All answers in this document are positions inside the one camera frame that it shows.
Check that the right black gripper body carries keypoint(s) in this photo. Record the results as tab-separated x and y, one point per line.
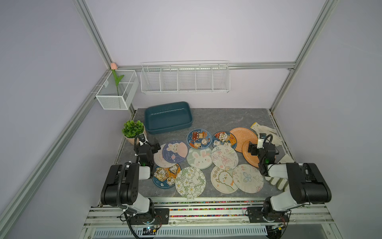
262	151

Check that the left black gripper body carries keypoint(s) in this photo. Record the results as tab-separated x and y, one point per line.
143	149

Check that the purple bunny coaster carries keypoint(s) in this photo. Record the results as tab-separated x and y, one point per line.
175	151

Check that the teal plastic storage box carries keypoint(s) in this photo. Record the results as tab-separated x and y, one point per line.
168	117

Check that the pink floral sketch coaster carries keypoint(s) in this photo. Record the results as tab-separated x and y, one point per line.
224	157

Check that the blue bunny bear coaster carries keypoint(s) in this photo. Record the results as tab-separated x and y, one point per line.
224	138

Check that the blue bear picnic coaster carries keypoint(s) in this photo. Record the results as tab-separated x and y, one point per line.
199	139

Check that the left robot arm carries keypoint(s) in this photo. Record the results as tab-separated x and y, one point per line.
122	182

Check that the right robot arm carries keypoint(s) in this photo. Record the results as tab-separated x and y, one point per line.
306	183

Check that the white work glove far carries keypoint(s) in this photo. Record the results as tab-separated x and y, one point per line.
277	140

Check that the pink swirl coaster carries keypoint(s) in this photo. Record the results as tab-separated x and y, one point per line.
160	161

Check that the orange round coaster near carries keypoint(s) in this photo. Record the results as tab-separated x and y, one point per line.
251	159

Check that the orange round coaster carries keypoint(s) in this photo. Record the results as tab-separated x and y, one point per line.
242	135
251	159

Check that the green potted plant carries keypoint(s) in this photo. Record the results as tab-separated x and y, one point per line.
132	129

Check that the orange round coaster far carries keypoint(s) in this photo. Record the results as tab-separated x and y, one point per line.
242	135

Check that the blue orange toast coaster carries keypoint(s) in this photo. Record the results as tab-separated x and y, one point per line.
165	178

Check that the butterfly cream coaster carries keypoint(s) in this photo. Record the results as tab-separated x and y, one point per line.
248	178

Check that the white grey glove near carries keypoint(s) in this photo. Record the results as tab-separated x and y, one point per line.
281	183

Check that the alpaca cream coaster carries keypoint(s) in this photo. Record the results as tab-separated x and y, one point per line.
223	181

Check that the white flower green coaster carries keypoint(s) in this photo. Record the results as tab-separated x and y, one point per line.
190	182

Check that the green bunny coaster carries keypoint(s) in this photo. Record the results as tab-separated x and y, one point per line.
200	159

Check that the pink artificial tulip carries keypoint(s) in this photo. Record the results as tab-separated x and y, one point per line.
117	78

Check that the white mesh wall basket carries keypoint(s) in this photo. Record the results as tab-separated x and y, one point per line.
107	94

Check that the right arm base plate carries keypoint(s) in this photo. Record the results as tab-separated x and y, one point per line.
259	215

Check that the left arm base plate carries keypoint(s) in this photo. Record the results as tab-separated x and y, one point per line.
160	216

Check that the white wire wall shelf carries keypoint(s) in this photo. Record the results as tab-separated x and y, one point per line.
209	76

